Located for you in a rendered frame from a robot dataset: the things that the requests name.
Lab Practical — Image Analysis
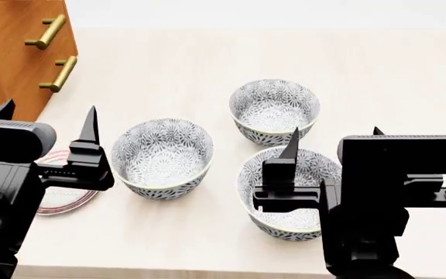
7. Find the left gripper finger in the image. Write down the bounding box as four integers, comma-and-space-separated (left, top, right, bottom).
65, 105, 115, 192
0, 98, 17, 120

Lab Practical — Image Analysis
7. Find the black white patterned bowl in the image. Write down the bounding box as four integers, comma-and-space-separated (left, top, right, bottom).
228, 78, 321, 148
236, 146, 343, 242
110, 117, 215, 202

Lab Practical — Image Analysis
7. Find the white plate with red rim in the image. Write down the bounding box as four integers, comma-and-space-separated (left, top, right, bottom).
33, 146, 101, 216

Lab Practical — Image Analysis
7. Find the wooden drawer cabinet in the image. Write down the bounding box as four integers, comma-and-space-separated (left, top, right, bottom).
0, 0, 80, 122

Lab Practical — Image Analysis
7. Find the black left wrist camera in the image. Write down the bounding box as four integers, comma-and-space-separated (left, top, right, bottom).
0, 116, 58, 164

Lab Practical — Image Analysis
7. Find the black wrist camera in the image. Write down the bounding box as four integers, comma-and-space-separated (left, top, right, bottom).
0, 116, 58, 164
337, 133, 446, 176

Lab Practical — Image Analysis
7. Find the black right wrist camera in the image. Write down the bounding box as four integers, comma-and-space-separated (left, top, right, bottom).
337, 133, 446, 176

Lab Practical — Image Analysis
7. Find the brass drawer handle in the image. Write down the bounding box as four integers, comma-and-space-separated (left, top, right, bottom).
24, 13, 67, 50
38, 55, 79, 93

